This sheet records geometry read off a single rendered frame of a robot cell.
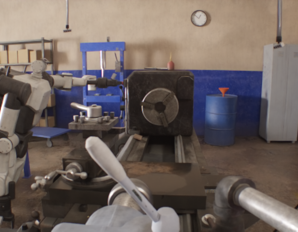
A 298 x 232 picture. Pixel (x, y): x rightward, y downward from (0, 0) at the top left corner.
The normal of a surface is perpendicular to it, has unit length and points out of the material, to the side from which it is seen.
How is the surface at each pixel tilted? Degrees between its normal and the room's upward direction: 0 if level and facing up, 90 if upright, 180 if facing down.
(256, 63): 90
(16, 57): 90
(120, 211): 6
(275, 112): 90
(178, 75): 90
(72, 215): 0
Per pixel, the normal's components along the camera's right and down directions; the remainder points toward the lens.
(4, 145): 0.13, 0.21
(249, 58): -0.09, 0.18
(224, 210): -0.54, 0.11
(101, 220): -0.29, -0.95
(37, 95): 0.77, 0.29
